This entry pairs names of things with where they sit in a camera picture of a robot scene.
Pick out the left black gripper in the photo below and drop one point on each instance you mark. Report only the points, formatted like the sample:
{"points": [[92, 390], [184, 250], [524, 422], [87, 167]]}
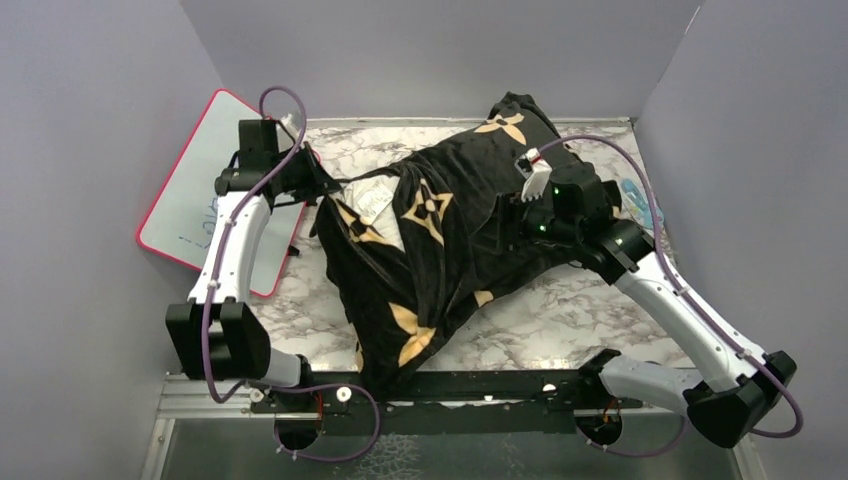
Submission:
{"points": [[319, 183]]}

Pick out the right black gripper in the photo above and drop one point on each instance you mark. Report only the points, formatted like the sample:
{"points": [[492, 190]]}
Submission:
{"points": [[512, 218]]}

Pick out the white pillow insert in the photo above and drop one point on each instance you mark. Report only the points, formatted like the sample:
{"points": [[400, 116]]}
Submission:
{"points": [[365, 206]]}

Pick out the black floral pillowcase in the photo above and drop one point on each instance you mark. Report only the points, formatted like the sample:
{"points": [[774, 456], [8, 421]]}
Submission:
{"points": [[405, 306]]}

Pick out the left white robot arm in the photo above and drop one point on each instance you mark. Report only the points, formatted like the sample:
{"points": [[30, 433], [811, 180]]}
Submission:
{"points": [[215, 333]]}

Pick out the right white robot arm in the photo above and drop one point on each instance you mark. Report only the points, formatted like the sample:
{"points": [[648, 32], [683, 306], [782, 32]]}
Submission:
{"points": [[736, 382]]}

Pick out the blue packaged small item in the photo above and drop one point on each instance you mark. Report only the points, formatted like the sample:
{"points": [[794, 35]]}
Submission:
{"points": [[635, 204]]}

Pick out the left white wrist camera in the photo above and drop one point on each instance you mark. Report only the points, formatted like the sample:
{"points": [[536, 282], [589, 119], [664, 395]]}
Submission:
{"points": [[292, 126]]}

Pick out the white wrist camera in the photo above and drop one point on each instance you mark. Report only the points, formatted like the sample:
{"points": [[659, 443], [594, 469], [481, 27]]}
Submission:
{"points": [[536, 172], [292, 126]]}

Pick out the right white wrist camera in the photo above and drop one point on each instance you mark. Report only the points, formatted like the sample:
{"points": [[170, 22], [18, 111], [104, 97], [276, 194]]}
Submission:
{"points": [[536, 172]]}

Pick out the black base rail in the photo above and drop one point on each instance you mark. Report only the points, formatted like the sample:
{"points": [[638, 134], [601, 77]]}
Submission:
{"points": [[444, 402]]}

